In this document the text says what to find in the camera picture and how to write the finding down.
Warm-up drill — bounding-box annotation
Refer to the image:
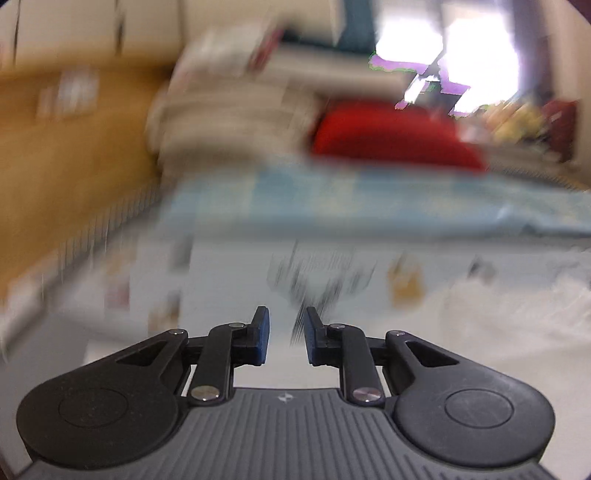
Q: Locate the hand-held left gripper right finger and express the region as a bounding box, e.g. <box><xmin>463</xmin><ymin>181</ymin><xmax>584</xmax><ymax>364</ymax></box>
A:
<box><xmin>305</xmin><ymin>306</ymin><xmax>468</xmax><ymax>408</ymax></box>

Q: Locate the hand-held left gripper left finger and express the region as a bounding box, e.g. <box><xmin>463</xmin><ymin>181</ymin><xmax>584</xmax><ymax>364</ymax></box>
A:
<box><xmin>111</xmin><ymin>306</ymin><xmax>271</xmax><ymax>408</ymax></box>

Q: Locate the white small garment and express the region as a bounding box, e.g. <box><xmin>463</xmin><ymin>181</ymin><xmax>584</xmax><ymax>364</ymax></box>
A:
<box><xmin>442</xmin><ymin>274</ymin><xmax>591</xmax><ymax>372</ymax></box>

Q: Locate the deer print bed sheet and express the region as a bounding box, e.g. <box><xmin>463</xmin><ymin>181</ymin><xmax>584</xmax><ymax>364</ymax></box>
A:
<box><xmin>0</xmin><ymin>228</ymin><xmax>591</xmax><ymax>398</ymax></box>

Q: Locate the light blue patterned sheet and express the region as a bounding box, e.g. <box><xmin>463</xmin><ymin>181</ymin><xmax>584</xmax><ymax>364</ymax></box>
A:
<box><xmin>157</xmin><ymin>165</ymin><xmax>591</xmax><ymax>239</ymax></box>

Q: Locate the cream folded fleece blanket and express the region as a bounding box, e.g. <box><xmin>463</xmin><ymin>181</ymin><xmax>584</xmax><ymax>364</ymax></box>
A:
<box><xmin>147</xmin><ymin>74</ymin><xmax>325</xmax><ymax>182</ymax></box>

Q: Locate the red folded blanket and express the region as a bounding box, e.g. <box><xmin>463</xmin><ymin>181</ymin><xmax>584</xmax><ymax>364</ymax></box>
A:
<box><xmin>311</xmin><ymin>100</ymin><xmax>488</xmax><ymax>173</ymax></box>

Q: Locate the blue curtain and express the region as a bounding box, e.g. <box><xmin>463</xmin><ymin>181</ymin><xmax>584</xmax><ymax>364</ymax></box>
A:
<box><xmin>339</xmin><ymin>0</ymin><xmax>382</xmax><ymax>52</ymax></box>

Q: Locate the red cushion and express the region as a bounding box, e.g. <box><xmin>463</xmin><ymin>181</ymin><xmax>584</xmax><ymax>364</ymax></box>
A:
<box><xmin>540</xmin><ymin>99</ymin><xmax>581</xmax><ymax>160</ymax></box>

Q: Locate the window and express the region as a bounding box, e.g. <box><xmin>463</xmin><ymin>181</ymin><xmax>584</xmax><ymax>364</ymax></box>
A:
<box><xmin>373</xmin><ymin>0</ymin><xmax>523</xmax><ymax>115</ymax></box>

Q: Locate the cream wardrobe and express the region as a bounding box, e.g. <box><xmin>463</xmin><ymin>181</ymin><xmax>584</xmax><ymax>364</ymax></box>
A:
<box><xmin>0</xmin><ymin>0</ymin><xmax>186</xmax><ymax>71</ymax></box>

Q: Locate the wooden bed frame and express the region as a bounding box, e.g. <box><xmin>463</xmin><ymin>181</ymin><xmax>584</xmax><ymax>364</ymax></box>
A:
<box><xmin>0</xmin><ymin>65</ymin><xmax>186</xmax><ymax>303</ymax></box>

